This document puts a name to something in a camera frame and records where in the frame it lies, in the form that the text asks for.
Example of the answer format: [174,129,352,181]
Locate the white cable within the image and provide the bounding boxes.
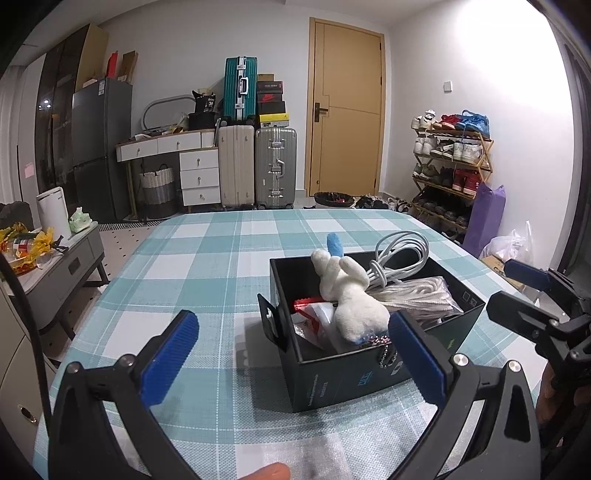
[363,230,432,291]

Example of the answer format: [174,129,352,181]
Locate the white plush bunny toy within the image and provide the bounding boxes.
[311,233,390,344]

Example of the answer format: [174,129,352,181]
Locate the white red packet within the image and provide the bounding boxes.
[291,297,342,354]

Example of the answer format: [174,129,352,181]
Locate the person's right hand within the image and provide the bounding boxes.
[536,364,575,427]

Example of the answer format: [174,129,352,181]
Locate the person's left hand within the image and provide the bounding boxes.
[239,462,290,480]

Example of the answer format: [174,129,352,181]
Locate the cardboard box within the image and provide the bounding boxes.
[482,255,525,292]

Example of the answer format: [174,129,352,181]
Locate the purple bag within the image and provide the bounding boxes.
[462,184,506,258]

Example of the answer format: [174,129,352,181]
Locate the teal checkered tablecloth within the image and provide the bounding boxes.
[32,208,551,480]

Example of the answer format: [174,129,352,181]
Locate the grey low cabinet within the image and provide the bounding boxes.
[19,221,109,340]

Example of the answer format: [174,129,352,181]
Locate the wooden shoe rack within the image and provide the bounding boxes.
[411,128,494,244]

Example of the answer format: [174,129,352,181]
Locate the yellow snack bag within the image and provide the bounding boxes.
[1,222,54,276]

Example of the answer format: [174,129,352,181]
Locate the black storage box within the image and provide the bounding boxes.
[257,256,486,412]

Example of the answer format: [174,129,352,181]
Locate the woven laundry basket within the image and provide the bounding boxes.
[139,164,177,219]

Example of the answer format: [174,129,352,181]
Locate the wooden door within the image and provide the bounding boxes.
[304,18,386,195]

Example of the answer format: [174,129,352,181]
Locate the white drawer desk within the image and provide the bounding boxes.
[116,129,221,209]

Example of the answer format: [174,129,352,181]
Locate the beige suitcase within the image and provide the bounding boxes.
[218,125,256,208]

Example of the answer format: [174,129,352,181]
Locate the black glossy wardrobe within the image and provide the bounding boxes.
[34,23,108,212]

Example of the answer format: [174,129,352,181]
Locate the silver suitcase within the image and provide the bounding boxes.
[254,127,297,209]

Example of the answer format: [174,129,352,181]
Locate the dark grey refrigerator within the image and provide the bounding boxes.
[71,78,132,224]

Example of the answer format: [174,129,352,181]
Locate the stacked shoe boxes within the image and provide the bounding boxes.
[256,74,290,129]

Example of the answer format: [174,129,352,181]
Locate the black bag on desk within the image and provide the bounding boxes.
[188,91,217,131]

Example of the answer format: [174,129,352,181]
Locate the teal suitcase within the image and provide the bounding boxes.
[222,56,257,125]

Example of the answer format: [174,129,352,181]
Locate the black cable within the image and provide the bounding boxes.
[0,250,52,439]

